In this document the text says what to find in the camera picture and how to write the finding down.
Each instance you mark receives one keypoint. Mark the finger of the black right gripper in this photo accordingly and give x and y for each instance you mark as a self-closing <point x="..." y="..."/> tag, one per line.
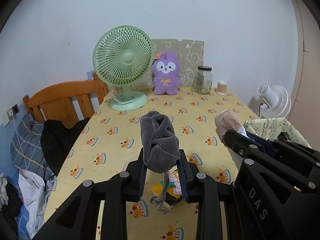
<point x="291" y="154"/>
<point x="274" y="201"/>

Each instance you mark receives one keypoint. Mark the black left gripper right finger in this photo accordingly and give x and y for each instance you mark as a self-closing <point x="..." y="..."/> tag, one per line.
<point x="197" y="187"/>

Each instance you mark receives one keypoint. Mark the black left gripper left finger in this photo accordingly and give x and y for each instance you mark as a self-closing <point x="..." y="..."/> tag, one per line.
<point x="93" y="206"/>

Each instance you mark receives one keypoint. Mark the grey velvet drawstring pouch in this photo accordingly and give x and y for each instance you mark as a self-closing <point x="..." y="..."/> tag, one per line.
<point x="160" y="149"/>

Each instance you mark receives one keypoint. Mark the white cloth bundle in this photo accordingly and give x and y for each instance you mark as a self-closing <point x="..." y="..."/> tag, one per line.
<point x="227" y="121"/>

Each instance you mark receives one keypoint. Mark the yellow cartoon fabric storage box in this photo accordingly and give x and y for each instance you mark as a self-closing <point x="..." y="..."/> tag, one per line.
<point x="271" y="128"/>

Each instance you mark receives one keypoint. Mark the white clothes pile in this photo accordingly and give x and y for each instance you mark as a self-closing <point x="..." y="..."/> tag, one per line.
<point x="35" y="193"/>

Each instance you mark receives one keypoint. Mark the white floor fan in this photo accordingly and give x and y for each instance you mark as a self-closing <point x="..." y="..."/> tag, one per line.
<point x="277" y="102"/>

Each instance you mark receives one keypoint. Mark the black cloth on chair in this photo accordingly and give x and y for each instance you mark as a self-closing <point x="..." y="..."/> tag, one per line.
<point x="57" y="141"/>

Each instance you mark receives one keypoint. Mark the blue plaid bedding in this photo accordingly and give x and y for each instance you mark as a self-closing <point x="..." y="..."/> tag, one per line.
<point x="20" y="150"/>

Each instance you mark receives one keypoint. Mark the cotton swab container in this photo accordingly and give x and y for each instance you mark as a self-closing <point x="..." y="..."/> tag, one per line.
<point x="221" y="87"/>

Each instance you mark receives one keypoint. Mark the glass jar with lid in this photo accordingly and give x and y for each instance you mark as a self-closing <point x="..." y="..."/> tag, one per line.
<point x="202" y="82"/>

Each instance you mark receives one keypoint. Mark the purple plush bunny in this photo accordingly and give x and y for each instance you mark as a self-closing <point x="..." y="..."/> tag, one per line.
<point x="166" y="69"/>

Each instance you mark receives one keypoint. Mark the beige cartoon placemat board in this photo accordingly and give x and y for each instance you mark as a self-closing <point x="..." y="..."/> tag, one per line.
<point x="190" y="54"/>

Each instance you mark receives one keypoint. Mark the green desk fan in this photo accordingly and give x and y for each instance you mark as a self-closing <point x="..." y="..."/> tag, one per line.
<point x="120" y="58"/>

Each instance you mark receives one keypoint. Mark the wall power socket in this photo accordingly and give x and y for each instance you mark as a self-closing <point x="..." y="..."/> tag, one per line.
<point x="11" y="113"/>

